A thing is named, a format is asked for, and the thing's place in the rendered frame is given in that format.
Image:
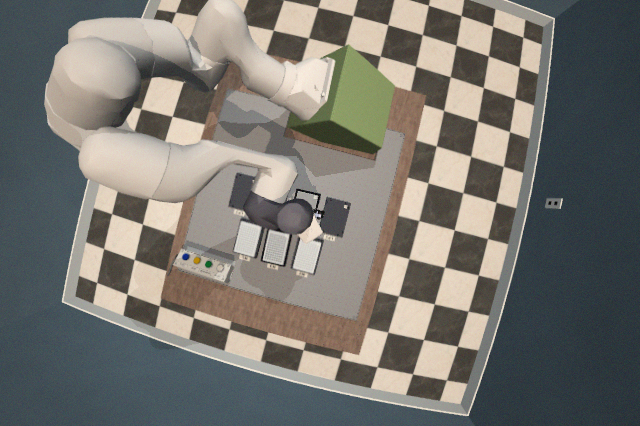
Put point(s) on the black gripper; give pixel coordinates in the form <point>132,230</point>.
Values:
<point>319,214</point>

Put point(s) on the grey button panel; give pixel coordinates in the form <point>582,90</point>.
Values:
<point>195,261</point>

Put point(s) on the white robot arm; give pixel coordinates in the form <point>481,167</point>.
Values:
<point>94,83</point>

